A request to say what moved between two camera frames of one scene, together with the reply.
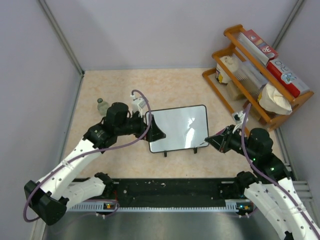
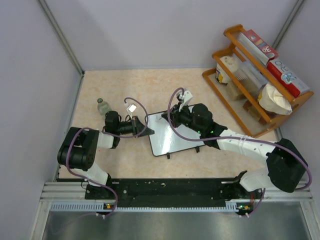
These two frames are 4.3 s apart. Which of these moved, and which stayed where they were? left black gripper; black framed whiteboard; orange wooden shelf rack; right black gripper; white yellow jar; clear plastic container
Moved: right black gripper; left black gripper
Stayed: orange wooden shelf rack; black framed whiteboard; white yellow jar; clear plastic container
